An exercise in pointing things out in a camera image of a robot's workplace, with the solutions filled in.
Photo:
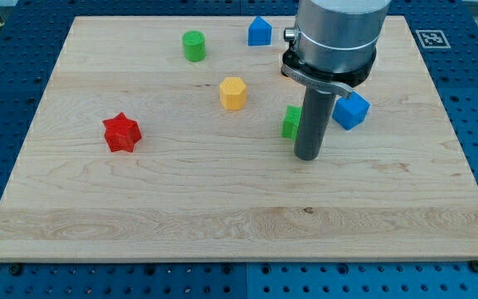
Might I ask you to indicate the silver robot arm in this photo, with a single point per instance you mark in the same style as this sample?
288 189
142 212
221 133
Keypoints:
332 44

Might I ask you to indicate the yellow hexagon block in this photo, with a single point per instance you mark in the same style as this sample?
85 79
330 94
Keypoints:
232 91

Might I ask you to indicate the green ridged block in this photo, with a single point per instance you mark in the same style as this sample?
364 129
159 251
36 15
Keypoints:
291 122

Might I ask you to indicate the wooden board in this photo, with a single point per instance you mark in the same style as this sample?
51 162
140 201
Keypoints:
205 184

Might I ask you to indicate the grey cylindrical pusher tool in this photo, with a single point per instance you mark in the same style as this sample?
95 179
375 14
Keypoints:
316 111

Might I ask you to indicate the blue cube block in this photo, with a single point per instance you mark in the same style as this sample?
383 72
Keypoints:
352 111

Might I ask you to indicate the green cylinder block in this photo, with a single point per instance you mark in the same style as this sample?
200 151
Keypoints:
194 48

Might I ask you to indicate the blue house-shaped block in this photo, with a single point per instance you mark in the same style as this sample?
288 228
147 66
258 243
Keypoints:
259 32

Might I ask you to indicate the red star block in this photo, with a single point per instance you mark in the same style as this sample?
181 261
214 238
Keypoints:
121 133

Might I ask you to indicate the white fiducial marker tag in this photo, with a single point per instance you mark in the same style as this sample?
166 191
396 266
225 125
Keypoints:
432 39

